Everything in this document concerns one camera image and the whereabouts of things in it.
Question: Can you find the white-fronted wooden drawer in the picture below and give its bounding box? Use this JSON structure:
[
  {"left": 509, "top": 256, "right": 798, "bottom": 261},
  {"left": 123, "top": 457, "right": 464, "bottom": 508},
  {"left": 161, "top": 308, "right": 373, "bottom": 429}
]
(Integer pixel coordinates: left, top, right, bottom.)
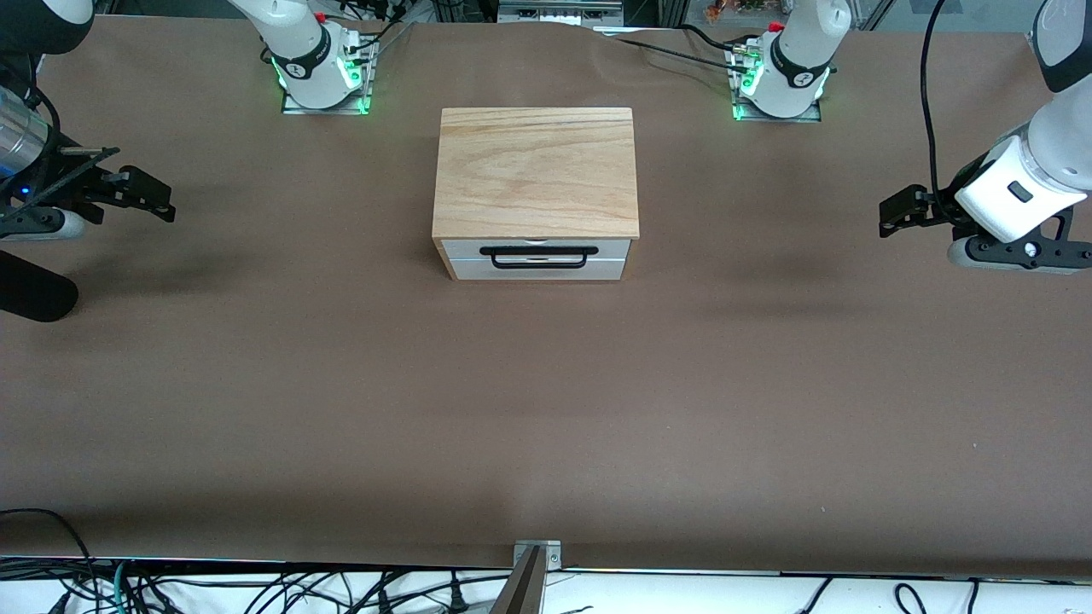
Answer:
[{"left": 439, "top": 239, "right": 632, "bottom": 262}]

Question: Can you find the black wire drawer handle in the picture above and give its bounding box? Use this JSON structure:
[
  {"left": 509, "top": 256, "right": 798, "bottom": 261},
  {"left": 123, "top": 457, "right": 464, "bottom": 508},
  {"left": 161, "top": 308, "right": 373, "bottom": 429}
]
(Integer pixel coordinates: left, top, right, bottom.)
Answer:
[{"left": 479, "top": 246, "right": 599, "bottom": 270}]

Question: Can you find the wooden drawer cabinet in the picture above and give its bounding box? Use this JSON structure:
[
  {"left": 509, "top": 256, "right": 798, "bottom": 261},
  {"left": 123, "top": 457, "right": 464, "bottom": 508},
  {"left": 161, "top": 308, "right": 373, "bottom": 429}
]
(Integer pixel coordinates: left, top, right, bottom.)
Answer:
[{"left": 432, "top": 107, "right": 642, "bottom": 281}]

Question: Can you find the black foam cylinder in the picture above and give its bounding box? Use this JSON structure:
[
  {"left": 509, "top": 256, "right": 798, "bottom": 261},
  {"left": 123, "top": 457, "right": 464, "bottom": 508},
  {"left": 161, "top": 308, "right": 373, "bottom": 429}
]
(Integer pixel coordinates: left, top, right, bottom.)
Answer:
[{"left": 0, "top": 251, "right": 80, "bottom": 324}]

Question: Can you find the grey background device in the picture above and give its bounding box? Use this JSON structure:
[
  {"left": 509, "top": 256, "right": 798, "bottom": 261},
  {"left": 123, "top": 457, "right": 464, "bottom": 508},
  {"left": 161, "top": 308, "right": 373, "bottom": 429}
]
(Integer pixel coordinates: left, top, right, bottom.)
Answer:
[{"left": 497, "top": 0, "right": 626, "bottom": 27}]

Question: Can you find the brown paper table cover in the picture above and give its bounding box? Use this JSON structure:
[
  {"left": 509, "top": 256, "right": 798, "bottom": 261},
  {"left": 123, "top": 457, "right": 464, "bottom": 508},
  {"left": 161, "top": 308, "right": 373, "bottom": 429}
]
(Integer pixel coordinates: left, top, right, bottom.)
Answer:
[{"left": 0, "top": 15, "right": 1092, "bottom": 579}]

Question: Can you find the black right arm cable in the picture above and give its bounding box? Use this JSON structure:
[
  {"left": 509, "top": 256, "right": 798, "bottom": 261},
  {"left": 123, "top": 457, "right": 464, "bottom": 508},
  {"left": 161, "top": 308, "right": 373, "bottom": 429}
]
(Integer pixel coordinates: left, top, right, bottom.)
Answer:
[{"left": 21, "top": 77, "right": 62, "bottom": 159}]

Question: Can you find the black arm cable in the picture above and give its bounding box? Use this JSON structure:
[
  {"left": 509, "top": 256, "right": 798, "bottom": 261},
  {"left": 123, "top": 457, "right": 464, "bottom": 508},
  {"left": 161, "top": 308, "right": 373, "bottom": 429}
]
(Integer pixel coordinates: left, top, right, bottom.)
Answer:
[
  {"left": 919, "top": 0, "right": 955, "bottom": 216},
  {"left": 21, "top": 77, "right": 62, "bottom": 159}
]

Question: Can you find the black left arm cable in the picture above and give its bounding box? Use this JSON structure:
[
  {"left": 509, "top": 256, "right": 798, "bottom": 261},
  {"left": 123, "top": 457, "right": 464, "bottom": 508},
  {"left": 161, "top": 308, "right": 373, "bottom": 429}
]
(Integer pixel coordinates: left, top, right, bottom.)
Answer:
[{"left": 919, "top": 0, "right": 955, "bottom": 216}]

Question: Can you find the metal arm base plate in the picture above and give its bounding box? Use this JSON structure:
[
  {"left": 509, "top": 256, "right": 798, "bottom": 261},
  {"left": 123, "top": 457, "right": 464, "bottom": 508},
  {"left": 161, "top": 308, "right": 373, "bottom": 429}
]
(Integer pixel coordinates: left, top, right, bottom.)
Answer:
[
  {"left": 729, "top": 43, "right": 825, "bottom": 124},
  {"left": 281, "top": 32, "right": 376, "bottom": 116}
]

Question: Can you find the black cable across table edge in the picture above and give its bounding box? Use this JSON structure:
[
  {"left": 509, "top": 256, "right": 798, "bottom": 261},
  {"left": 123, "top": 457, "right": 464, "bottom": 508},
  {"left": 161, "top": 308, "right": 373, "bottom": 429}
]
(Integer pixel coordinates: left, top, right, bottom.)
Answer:
[{"left": 597, "top": 24, "right": 752, "bottom": 76}]

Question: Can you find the black looped floor cable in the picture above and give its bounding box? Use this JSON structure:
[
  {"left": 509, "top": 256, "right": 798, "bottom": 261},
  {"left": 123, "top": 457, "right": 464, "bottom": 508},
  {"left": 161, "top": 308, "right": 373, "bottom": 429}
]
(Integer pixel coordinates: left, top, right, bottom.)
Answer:
[{"left": 0, "top": 508, "right": 96, "bottom": 614}]

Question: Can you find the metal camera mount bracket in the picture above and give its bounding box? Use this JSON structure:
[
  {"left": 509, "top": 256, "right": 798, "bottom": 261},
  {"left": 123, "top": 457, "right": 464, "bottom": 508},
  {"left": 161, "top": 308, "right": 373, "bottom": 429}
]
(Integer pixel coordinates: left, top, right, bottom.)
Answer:
[{"left": 513, "top": 539, "right": 564, "bottom": 571}]

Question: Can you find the grey-brown camera mount beam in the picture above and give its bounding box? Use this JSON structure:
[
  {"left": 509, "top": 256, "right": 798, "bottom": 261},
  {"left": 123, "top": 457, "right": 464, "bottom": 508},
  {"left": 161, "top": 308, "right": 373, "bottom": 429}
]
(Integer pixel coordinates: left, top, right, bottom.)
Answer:
[{"left": 489, "top": 546, "right": 547, "bottom": 614}]

